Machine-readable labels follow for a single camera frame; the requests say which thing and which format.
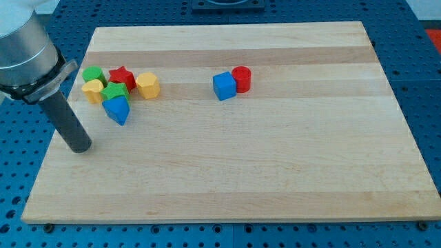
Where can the yellow heart block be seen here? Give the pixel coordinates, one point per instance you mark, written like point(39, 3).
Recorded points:
point(92, 91)

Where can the light wooden board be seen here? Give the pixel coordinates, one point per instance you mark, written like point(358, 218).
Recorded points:
point(319, 137)

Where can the red cylinder block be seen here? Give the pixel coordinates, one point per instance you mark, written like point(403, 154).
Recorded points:
point(243, 77)

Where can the red star block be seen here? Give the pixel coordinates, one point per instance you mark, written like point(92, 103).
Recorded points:
point(122, 75)

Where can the green star block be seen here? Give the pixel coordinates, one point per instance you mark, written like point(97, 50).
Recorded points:
point(115, 90)

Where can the blue triangular block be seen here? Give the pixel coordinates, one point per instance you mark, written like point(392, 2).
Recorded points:
point(117, 109)

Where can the dark grey cylindrical pointer rod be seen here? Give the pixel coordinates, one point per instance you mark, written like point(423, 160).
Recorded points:
point(63, 118)

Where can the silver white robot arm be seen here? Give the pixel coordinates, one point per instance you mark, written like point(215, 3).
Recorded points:
point(32, 67)

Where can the green cylinder block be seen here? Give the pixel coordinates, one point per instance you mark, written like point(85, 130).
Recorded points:
point(92, 73)

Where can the blue cube block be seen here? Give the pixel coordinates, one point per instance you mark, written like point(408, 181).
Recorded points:
point(224, 86)

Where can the yellow hexagon block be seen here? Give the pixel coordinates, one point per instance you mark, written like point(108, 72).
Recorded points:
point(148, 85)

